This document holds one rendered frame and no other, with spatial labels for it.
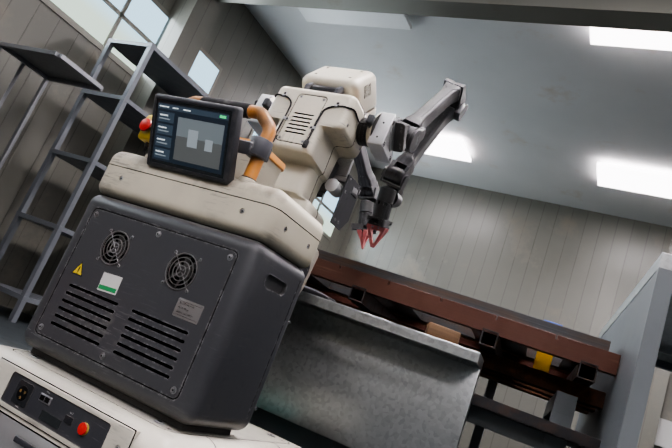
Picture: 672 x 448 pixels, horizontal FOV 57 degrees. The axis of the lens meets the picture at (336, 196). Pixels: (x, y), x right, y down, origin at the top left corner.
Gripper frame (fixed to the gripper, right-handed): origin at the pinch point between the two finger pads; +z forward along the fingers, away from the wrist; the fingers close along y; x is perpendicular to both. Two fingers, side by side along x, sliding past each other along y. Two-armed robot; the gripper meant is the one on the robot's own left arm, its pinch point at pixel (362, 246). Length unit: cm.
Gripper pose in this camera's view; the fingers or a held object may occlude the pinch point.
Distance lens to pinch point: 257.0
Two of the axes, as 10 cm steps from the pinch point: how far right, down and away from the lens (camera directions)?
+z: -1.1, 9.5, -3.0
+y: -9.6, -0.2, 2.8
